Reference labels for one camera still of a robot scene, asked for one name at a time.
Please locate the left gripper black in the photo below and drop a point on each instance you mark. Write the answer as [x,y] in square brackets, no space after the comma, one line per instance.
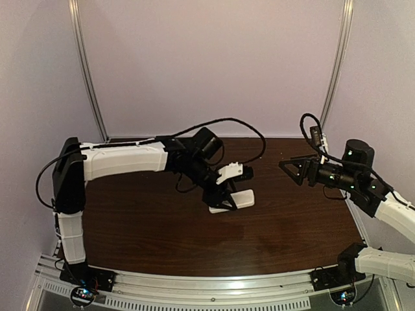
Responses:
[214,193]

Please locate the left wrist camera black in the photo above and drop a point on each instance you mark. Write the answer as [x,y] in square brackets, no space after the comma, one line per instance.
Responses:
[233,173]

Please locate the white remote control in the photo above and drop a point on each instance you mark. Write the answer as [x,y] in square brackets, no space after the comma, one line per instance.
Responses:
[243,199]

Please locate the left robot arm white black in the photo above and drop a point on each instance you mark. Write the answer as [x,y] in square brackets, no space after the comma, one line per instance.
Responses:
[81,163]

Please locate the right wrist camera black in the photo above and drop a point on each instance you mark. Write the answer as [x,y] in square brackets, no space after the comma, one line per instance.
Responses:
[318,138]

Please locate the right controller board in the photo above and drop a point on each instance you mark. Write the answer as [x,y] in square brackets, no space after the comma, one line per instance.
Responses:
[343,297]

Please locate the aluminium front rail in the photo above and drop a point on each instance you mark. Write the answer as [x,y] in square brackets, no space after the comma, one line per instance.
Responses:
[282,291]

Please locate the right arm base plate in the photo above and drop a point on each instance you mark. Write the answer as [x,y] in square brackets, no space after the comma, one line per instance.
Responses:
[332,277]

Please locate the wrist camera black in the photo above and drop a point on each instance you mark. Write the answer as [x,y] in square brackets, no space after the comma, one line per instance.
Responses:
[318,138]
[233,173]

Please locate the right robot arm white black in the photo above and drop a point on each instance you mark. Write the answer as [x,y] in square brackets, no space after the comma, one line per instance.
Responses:
[372,196]

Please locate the controller board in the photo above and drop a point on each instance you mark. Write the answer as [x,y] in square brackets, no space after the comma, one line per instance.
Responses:
[82,297]
[343,297]

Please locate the aluminium corner post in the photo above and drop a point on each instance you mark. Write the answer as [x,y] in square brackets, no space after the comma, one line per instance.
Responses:
[346,19]
[74,12]

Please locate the left controller board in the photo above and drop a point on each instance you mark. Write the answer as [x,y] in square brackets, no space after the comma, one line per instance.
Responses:
[82,297]

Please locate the right aluminium corner post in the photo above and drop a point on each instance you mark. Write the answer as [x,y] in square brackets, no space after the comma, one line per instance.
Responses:
[346,19]

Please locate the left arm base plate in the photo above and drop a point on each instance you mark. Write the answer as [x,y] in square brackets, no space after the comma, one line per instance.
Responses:
[89,278]

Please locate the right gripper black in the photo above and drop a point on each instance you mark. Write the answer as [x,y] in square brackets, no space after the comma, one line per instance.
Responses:
[308,172]

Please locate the left aluminium corner post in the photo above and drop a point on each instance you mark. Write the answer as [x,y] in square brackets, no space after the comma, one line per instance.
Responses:
[74,12]

